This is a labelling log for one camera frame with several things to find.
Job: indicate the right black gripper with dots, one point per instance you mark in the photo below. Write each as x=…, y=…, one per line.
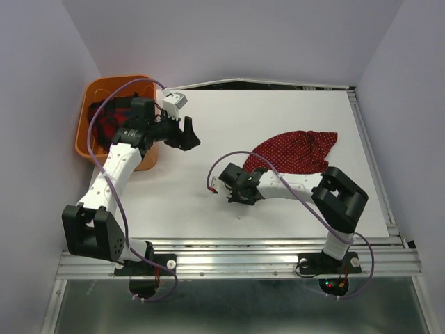
x=232, y=196

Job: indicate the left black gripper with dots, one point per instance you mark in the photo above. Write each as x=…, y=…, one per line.
x=185, y=140

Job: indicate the red polka dot skirt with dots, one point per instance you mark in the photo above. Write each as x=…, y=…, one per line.
x=297, y=152

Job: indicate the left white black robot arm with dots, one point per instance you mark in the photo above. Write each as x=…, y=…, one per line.
x=90, y=226

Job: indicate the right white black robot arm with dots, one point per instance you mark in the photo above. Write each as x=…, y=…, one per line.
x=339, y=200

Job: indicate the red black plaid skirt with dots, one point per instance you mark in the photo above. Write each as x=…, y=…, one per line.
x=122, y=120

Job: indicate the orange plastic bin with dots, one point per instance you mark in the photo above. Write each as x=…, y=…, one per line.
x=99, y=90

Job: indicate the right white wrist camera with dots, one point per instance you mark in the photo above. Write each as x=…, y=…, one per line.
x=213, y=185

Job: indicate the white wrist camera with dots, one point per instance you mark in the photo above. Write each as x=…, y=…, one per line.
x=173, y=103
x=213, y=185

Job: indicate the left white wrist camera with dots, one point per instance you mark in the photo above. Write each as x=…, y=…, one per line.
x=173, y=103

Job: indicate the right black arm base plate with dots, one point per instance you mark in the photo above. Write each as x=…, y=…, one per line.
x=309, y=266

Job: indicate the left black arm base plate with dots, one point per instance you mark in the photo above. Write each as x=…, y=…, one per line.
x=133, y=269

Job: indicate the aluminium front rail frame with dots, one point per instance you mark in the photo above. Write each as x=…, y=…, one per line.
x=246, y=286

